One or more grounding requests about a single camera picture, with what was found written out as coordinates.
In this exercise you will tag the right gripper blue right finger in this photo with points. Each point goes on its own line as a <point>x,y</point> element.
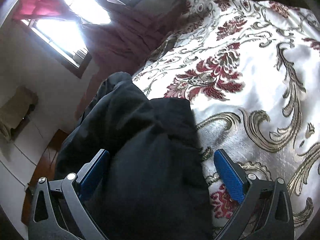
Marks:
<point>232,175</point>

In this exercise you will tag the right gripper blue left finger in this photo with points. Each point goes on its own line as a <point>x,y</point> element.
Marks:
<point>90,175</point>

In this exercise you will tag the black padded jacket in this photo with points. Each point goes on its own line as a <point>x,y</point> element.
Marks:
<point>153,188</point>

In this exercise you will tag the brown wooden headboard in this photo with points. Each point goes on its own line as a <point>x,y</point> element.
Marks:
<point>44,168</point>

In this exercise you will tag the floral white red bedspread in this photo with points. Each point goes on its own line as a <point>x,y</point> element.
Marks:
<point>250,70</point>

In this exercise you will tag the mauve knotted curtain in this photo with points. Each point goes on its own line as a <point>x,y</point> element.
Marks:
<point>132,34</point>

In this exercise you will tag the pink red curtain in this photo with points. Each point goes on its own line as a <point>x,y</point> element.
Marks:
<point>41,9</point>

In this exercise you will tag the covered wall air conditioner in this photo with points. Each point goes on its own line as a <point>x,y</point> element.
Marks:
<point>16,109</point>

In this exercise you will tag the window with dark frame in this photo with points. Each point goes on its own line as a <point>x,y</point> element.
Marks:
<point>123,44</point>

